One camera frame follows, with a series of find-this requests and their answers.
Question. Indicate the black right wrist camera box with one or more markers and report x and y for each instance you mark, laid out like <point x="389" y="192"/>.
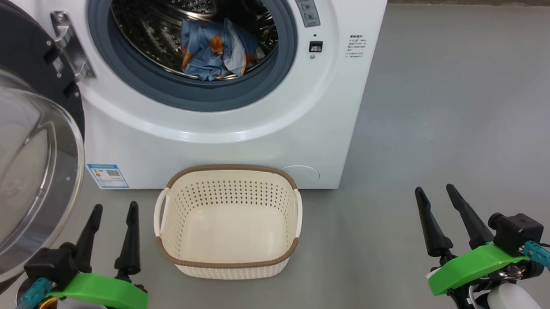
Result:
<point x="518" y="233"/>

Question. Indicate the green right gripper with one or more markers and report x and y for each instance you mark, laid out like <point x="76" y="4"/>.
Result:
<point x="471" y="271"/>

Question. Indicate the blue energy label sticker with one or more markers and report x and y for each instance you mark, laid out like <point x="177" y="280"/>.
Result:
<point x="107" y="176"/>

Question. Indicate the black door latch socket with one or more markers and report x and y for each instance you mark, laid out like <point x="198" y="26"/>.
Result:
<point x="315" y="46"/>

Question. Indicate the grey rubber door gasket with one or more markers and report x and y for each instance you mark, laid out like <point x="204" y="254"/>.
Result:
<point x="188" y="96"/>

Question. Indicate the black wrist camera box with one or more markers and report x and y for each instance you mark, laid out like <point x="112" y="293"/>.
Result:
<point x="50" y="265"/>
<point x="518" y="233"/>

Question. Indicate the blue cartoon print garment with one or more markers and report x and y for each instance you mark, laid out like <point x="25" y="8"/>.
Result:
<point x="200" y="51"/>
<point x="240" y="49"/>

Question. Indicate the cream perforated laundry basket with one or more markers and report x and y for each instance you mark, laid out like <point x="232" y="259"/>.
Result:
<point x="227" y="265"/>

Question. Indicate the round white filter cover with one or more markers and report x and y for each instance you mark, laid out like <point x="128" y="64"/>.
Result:
<point x="304" y="175"/>

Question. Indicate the grey warning sticker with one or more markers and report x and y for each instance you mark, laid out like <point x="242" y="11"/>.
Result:
<point x="305" y="5"/>

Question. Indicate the white front-load washing machine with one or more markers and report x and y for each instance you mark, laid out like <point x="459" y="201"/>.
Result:
<point x="210" y="132"/>

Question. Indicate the stainless steel washing machine drum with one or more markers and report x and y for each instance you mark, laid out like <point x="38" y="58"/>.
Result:
<point x="149" y="30"/>

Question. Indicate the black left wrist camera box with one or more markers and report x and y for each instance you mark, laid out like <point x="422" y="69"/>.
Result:
<point x="50" y="265"/>

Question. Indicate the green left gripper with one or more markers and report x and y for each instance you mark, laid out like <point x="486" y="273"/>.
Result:
<point x="103" y="291"/>

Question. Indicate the small printed text label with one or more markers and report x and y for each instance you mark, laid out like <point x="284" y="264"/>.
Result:
<point x="357" y="46"/>

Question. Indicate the black round glass washer door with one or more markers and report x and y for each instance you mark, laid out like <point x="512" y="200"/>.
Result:
<point x="15" y="169"/>

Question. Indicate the silver metal door hinge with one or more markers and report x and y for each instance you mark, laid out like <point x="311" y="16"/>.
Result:
<point x="71" y="47"/>

